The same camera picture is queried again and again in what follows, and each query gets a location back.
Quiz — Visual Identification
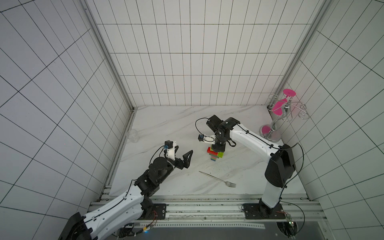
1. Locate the chrome pink cup stand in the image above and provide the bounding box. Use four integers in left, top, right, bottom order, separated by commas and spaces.
259, 89, 310, 143

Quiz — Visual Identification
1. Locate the red 2x4 brick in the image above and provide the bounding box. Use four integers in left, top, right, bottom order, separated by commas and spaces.
207, 147, 218, 156

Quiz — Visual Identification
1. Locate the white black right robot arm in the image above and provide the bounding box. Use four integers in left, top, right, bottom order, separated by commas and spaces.
198, 115, 299, 219

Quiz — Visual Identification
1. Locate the clear glass cup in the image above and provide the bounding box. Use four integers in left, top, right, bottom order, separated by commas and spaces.
127, 129, 140, 143

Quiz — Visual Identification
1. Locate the silver metal fork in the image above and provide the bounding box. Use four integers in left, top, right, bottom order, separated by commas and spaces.
200, 171, 237, 188

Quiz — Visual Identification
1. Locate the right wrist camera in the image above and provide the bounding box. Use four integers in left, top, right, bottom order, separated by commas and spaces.
198, 134, 215, 144

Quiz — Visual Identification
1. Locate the aluminium mounting rail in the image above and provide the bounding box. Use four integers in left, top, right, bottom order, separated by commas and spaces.
90, 194, 330, 232

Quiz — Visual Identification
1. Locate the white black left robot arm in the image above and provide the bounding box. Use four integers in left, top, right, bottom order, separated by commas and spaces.
58, 150, 193, 240

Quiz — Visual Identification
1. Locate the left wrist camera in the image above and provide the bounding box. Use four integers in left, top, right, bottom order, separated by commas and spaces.
164, 140, 177, 161

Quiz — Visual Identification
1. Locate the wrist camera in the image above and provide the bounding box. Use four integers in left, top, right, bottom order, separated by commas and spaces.
198, 134, 215, 144
164, 140, 177, 161

